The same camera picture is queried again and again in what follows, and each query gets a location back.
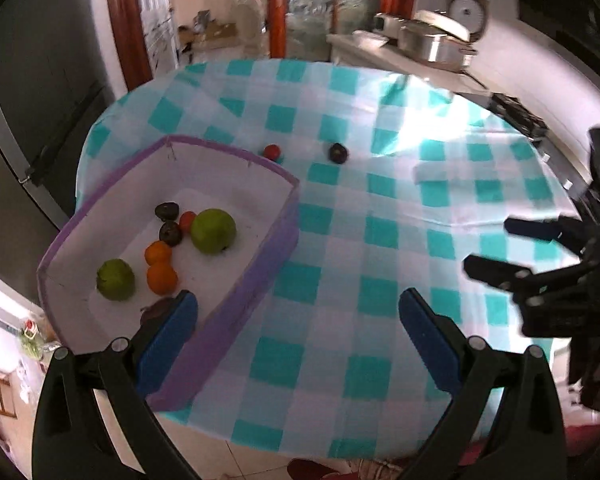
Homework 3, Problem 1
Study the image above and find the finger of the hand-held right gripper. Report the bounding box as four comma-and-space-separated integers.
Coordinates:
462, 255, 546, 306
505, 215, 588, 256

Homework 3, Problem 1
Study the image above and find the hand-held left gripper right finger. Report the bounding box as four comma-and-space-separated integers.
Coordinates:
399, 287, 568, 480

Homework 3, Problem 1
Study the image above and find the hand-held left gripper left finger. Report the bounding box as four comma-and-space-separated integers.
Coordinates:
31, 290, 203, 480

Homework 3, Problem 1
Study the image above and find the large dark red apple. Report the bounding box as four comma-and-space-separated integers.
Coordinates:
140, 297, 178, 326

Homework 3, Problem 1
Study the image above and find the orange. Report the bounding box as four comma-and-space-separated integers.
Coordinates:
145, 241, 173, 266
146, 262, 179, 295

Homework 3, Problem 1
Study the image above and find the small green apple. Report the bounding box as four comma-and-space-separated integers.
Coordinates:
96, 259, 136, 302

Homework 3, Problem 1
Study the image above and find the purple white box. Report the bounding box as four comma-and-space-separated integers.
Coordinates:
36, 135, 301, 411

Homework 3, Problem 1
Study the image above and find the large green apple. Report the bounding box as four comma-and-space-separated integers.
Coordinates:
190, 208, 237, 256

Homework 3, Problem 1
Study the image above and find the black stove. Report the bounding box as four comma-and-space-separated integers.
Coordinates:
490, 92, 548, 141

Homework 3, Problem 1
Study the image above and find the teal white checkered tablecloth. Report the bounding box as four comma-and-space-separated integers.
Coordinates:
75, 57, 588, 461

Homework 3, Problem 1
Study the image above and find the green bottle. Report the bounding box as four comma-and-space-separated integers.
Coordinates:
20, 320, 46, 358

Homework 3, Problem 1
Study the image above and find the red slipper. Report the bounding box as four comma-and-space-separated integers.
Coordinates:
287, 457, 351, 480

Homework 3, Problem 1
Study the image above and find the metal pot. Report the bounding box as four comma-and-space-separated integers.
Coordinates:
397, 22, 478, 68

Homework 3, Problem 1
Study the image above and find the silver toaster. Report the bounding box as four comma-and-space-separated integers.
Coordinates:
372, 12, 406, 36

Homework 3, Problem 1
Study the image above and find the grey refrigerator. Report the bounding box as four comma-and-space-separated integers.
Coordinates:
0, 0, 118, 233

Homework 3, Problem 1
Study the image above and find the cardboard box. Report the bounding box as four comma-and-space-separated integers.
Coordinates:
177, 10, 238, 53

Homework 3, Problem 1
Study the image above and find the white door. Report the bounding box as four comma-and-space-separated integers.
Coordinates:
140, 0, 178, 78

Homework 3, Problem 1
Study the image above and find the white floor fan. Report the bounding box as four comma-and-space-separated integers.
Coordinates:
227, 0, 266, 58

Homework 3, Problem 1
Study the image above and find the wooden door frame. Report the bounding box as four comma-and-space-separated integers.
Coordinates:
105, 0, 153, 93

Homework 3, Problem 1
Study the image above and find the orange wooden post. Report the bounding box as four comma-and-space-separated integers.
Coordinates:
269, 0, 288, 58

